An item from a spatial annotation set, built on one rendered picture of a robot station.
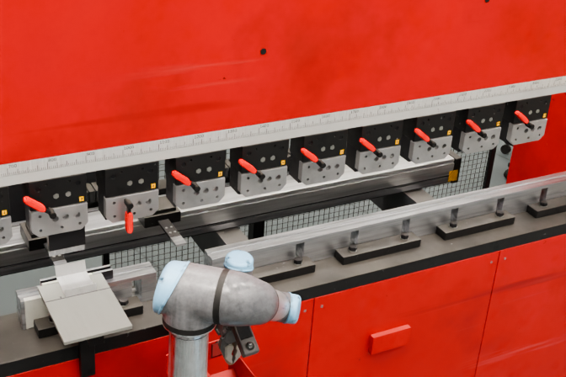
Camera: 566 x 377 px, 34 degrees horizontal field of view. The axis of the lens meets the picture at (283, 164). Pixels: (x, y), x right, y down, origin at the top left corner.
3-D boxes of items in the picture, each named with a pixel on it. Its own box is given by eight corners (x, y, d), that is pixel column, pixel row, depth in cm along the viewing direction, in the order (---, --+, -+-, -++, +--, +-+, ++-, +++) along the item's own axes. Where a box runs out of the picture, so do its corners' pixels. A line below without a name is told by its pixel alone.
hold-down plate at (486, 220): (444, 241, 313) (445, 233, 312) (435, 233, 317) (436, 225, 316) (514, 224, 326) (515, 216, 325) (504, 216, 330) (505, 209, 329)
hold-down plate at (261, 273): (227, 293, 278) (228, 284, 277) (220, 284, 282) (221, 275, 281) (315, 272, 291) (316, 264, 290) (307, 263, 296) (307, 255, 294)
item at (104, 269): (43, 294, 256) (42, 284, 255) (40, 288, 259) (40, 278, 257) (113, 278, 265) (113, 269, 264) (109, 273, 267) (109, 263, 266)
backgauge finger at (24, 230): (42, 278, 260) (41, 263, 258) (19, 233, 280) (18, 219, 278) (84, 269, 265) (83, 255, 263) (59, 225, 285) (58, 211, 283)
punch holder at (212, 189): (175, 210, 261) (176, 158, 253) (164, 197, 268) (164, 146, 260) (224, 201, 268) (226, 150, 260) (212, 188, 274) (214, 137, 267)
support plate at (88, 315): (64, 345, 234) (64, 342, 234) (37, 289, 254) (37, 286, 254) (132, 328, 242) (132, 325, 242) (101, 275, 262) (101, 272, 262)
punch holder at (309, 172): (301, 186, 278) (305, 136, 271) (287, 173, 285) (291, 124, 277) (344, 177, 285) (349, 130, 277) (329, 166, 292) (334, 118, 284)
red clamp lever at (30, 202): (27, 199, 233) (58, 215, 239) (24, 191, 236) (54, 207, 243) (23, 204, 233) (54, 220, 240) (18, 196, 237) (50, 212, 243)
